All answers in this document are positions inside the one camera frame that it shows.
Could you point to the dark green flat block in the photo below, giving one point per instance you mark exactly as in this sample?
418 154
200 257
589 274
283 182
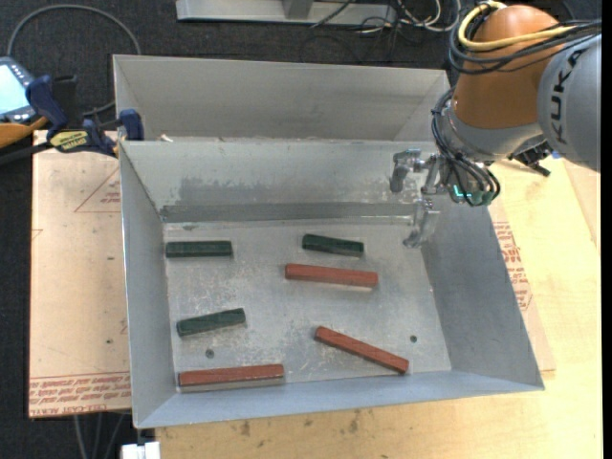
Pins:
333 245
211 322
199 249

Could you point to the red-brown flat block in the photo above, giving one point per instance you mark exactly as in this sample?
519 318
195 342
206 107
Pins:
231 376
331 275
362 350

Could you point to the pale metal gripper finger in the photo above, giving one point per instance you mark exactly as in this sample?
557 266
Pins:
424 223
399 170

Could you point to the brown cardboard board, red print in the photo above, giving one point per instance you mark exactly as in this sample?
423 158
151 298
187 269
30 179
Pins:
76 275

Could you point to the grey metal bin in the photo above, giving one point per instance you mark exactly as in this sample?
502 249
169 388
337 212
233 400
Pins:
306 313

